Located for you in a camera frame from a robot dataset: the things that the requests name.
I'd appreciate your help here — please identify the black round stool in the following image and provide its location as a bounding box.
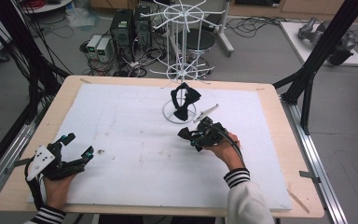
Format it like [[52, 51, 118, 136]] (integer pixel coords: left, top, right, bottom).
[[177, 28, 216, 53]]

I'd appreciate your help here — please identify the clear plastic bag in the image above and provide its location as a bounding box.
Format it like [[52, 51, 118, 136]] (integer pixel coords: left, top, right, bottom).
[[65, 7, 101, 30]]

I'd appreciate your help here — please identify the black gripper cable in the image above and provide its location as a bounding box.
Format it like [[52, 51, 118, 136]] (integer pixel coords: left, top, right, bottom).
[[213, 123, 247, 169], [23, 158, 46, 212]]

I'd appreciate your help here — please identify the white-legged wooden desk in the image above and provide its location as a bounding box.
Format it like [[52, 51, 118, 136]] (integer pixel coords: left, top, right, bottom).
[[213, 0, 236, 58]]

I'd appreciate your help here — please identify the metal table clamp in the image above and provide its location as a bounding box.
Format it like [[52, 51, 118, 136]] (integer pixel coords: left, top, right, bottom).
[[4, 157, 33, 175], [298, 170, 322, 185]]

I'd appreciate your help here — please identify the black metal frame post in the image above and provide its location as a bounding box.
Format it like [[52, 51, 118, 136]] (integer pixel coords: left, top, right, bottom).
[[272, 0, 358, 135], [0, 0, 71, 185]]

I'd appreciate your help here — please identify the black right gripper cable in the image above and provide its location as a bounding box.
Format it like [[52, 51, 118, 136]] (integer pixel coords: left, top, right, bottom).
[[213, 123, 247, 169]]

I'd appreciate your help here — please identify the person's left hand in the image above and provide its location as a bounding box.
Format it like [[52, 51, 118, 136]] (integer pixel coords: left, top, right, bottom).
[[41, 173, 77, 213]]

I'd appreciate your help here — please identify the grey robot on stand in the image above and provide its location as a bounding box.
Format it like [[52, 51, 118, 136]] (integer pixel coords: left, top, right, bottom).
[[297, 16, 357, 66]]

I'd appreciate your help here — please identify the white bench power supply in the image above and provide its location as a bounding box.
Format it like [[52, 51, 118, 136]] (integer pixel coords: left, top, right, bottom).
[[96, 37, 113, 63], [86, 34, 103, 61]]

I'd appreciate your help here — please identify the black computer tower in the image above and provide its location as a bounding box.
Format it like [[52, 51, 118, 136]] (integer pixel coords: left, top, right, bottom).
[[132, 5, 152, 49], [109, 7, 135, 63]]

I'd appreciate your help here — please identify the aluminium rail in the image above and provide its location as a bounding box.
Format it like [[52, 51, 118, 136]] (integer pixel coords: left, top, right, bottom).
[[0, 122, 36, 204], [280, 94, 350, 224]]

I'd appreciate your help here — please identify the white base board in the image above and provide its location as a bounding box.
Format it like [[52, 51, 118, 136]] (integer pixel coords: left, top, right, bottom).
[[279, 21, 358, 67]]

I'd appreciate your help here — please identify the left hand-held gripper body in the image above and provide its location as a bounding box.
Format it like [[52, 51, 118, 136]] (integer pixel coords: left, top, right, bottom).
[[25, 142, 86, 182]]

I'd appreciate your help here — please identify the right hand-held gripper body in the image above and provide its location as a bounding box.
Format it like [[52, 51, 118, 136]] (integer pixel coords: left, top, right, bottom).
[[193, 104, 233, 151]]

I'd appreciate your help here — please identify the white wire display rack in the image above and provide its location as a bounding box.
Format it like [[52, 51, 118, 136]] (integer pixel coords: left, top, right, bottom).
[[140, 0, 228, 126]]

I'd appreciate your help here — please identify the tangle of floor cables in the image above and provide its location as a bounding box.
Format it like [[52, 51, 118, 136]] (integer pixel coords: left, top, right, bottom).
[[226, 14, 296, 41]]

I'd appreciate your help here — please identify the white foam board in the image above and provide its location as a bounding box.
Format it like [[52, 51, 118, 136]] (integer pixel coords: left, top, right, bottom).
[[27, 82, 294, 212]]

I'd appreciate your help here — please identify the person's right hand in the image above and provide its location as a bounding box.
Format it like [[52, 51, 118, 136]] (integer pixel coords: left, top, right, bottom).
[[202, 132, 247, 175]]

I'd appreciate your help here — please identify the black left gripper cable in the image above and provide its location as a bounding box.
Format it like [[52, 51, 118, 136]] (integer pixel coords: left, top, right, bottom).
[[23, 158, 46, 212]]

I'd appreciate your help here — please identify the thin wooden stick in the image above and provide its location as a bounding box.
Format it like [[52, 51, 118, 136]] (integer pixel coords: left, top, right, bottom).
[[286, 189, 310, 215]]

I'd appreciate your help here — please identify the black bow tie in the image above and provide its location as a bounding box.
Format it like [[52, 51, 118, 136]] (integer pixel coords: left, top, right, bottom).
[[177, 126, 198, 142], [170, 81, 202, 122]]

